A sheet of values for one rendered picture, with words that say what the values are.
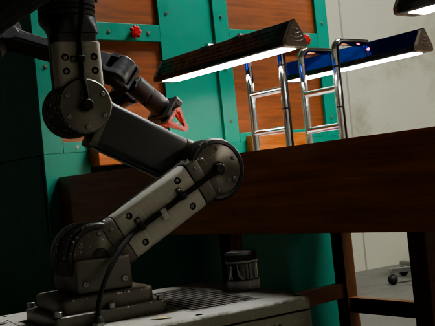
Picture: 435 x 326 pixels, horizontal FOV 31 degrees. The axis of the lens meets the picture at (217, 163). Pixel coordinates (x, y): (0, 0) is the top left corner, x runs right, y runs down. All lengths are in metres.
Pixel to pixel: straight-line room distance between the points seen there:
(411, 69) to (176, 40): 3.15
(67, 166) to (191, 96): 0.57
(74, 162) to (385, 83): 3.39
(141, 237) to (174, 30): 1.45
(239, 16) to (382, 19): 2.70
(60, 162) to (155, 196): 1.04
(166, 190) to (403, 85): 4.28
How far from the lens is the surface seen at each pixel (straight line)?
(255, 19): 3.13
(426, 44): 2.54
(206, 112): 2.89
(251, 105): 2.47
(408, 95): 5.71
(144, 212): 1.51
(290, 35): 2.10
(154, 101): 2.13
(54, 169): 2.52
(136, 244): 1.50
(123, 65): 2.10
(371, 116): 5.47
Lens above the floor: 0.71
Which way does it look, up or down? 1 degrees up
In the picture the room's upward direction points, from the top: 6 degrees counter-clockwise
